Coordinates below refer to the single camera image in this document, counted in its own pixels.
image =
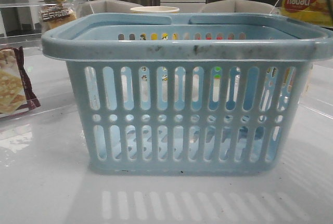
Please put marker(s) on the bagged sliced bread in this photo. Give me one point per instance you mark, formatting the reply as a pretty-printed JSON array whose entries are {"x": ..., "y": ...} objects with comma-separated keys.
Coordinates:
[{"x": 52, "y": 16}]

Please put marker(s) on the light blue plastic basket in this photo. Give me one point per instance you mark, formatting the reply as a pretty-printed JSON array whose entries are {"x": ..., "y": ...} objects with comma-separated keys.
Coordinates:
[{"x": 200, "y": 93}]

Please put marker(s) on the grey armchair left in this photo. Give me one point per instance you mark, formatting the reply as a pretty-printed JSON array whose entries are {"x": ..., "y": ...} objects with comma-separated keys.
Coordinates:
[{"x": 102, "y": 6}]

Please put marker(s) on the grey armchair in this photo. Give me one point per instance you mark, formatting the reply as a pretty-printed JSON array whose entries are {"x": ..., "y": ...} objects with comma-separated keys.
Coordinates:
[
  {"x": 102, "y": 6},
  {"x": 240, "y": 6}
]

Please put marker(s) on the grey armchair right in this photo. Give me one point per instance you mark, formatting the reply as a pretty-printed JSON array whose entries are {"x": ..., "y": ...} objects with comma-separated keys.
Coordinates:
[{"x": 240, "y": 6}]

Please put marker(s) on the brown cracker snack packet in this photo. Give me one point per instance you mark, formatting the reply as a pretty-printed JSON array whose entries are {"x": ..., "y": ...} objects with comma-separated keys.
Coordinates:
[{"x": 17, "y": 94}]

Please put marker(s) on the clear acrylic shelf left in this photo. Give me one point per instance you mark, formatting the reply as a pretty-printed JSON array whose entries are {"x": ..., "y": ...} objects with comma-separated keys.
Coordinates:
[{"x": 30, "y": 40}]

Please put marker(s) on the yellow nabati wafer box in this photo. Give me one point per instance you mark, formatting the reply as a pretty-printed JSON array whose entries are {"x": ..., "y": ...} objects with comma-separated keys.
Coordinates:
[{"x": 310, "y": 11}]

